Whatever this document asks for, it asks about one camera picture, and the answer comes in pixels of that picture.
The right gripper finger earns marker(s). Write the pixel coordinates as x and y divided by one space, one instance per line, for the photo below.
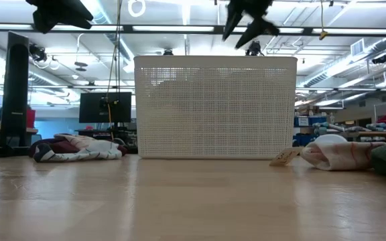
256 31
232 23

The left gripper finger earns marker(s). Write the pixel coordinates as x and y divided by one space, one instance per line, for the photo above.
79 22
43 24

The pink striped sock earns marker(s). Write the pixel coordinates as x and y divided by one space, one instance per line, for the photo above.
75 139

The maroon garment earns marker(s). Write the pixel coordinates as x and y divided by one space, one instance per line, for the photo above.
65 147

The white sock with blue stripes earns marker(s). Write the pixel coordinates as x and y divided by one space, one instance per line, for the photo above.
100 147

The black clamp lamp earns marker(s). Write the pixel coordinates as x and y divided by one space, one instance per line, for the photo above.
38 53

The black rig crossbeam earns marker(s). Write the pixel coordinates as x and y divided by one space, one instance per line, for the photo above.
127 29

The small black fixture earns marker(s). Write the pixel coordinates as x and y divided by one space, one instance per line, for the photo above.
168 52

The black tower unit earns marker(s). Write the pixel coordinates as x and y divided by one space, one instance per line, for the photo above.
14 93

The white perforated plastic basket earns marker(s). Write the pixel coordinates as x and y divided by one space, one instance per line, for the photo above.
213 107

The black monitor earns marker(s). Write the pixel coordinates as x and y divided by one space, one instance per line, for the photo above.
96 107

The red container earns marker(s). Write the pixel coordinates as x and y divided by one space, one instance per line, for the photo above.
31 118

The ceiling air vent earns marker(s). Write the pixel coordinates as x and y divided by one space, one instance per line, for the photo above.
357 47

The blue storage bin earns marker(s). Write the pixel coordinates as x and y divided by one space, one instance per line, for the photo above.
308 121

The black dome fixture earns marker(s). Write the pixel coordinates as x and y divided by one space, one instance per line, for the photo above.
379 59

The paper label tag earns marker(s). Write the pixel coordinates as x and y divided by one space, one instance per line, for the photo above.
285 157

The rolled fabric bundles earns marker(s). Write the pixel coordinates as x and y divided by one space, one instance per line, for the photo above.
347 128

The white sock with red stripes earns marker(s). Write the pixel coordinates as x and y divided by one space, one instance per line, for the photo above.
337 154

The wooden work table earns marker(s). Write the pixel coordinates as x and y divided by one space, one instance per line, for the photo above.
374 134

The black mounted camera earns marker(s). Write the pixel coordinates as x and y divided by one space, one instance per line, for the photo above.
254 48

